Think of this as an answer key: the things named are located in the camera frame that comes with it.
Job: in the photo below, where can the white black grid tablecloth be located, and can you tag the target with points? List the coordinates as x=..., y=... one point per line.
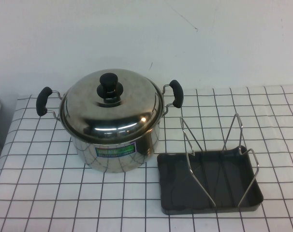
x=40, y=193

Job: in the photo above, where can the steel pot lid black knob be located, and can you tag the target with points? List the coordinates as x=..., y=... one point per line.
x=88, y=116

